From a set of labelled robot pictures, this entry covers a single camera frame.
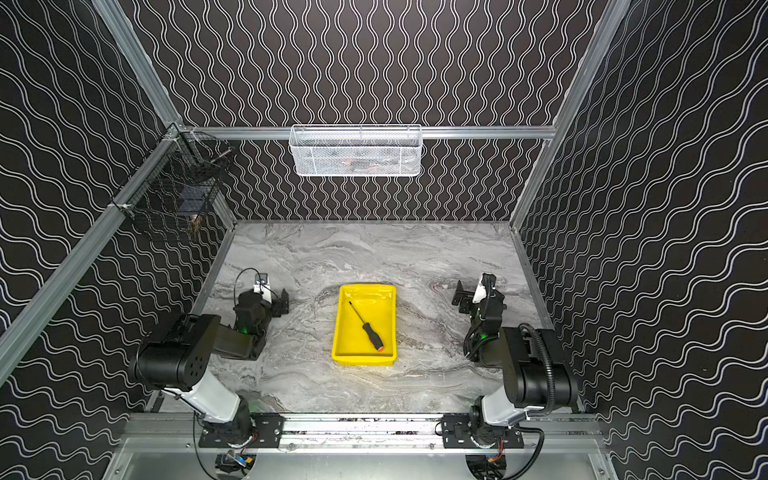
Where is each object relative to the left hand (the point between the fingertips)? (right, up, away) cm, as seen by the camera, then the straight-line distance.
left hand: (278, 291), depth 95 cm
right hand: (+63, +3, -4) cm, 63 cm away
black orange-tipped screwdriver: (+30, -12, -6) cm, 33 cm away
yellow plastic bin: (+31, -4, +3) cm, 32 cm away
